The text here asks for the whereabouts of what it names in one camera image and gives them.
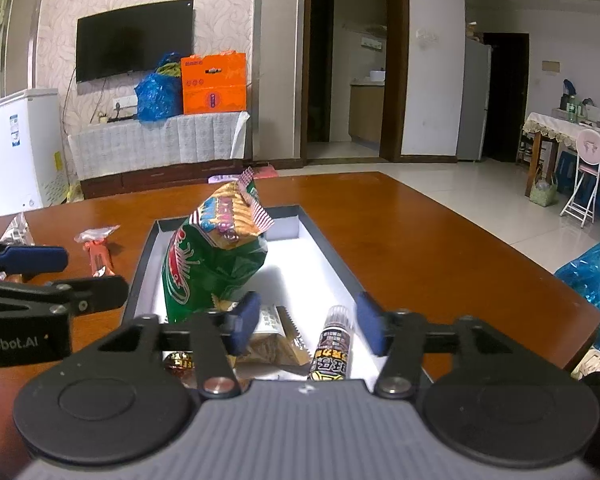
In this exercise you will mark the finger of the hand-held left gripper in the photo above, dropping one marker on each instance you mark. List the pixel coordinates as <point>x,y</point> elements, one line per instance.
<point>32,258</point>
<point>90,292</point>

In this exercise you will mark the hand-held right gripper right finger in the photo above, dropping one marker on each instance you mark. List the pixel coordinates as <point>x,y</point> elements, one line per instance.
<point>371,325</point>

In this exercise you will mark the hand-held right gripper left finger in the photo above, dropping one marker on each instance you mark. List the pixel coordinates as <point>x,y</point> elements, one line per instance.
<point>245,321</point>

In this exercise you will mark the clear sunflower seed packet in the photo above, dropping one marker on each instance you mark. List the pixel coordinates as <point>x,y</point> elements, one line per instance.
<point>15,230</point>

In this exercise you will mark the orange biscuit stick packet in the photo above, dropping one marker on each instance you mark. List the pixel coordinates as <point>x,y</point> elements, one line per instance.
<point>99,257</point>

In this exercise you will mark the tan peanut packet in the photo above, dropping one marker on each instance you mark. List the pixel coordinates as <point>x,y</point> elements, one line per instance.
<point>280,342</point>

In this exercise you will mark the small tube with black label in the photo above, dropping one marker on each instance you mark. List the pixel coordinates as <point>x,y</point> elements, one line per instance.
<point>331,347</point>

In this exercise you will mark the green shrimp chips bag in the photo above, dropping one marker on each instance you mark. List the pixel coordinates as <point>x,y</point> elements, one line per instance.
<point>205,265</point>

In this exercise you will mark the dark grey cardboard box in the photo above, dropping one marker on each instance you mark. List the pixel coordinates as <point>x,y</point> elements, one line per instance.
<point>320,270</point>

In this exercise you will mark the small brown orange snack packet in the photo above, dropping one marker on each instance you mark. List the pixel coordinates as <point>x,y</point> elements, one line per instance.
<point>180,360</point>

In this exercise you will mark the yellow plastic bag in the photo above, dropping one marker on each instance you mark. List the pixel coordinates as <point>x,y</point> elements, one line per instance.
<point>74,192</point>

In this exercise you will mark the white chest freezer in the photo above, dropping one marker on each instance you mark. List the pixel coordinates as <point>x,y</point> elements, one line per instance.
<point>15,155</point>

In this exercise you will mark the pink plastic item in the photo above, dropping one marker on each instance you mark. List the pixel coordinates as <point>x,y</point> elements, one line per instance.
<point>266,172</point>

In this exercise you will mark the white lace cabinet cloth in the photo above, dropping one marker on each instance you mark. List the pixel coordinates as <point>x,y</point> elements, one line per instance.
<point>155,142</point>

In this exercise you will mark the blue mesh plastic bag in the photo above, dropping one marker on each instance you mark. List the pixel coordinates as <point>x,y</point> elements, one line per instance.
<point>157,95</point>

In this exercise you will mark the wooden kitchen counter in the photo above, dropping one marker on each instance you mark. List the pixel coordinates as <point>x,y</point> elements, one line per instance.
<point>366,110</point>

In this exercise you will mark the green woven basket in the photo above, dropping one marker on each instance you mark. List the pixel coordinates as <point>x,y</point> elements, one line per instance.
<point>544,192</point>

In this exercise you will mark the large blue plastic bag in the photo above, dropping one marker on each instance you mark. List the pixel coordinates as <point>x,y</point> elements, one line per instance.
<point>597,275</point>

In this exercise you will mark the orange gift box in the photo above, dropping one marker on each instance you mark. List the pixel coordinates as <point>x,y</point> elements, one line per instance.
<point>214,85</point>

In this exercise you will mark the silver refrigerator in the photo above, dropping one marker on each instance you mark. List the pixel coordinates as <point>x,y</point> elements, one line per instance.
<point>474,102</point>

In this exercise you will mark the side table with lace cloth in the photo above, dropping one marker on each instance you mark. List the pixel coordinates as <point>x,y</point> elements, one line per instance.
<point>555,127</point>

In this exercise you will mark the pink white folding chair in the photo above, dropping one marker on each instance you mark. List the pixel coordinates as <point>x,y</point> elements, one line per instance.
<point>589,147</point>

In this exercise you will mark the green plastic bottle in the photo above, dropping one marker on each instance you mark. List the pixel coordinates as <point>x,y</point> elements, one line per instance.
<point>572,109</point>

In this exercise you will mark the white wall power outlet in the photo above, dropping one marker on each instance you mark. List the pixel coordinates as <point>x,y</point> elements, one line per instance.
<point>124,103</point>

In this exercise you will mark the black wall television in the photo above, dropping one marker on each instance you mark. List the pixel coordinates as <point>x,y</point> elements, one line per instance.
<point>135,40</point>

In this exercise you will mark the white wall switch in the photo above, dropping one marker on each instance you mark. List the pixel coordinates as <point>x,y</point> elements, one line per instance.
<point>425,36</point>

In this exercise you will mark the yellow wall note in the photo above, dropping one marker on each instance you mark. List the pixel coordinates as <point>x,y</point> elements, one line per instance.
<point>550,66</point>

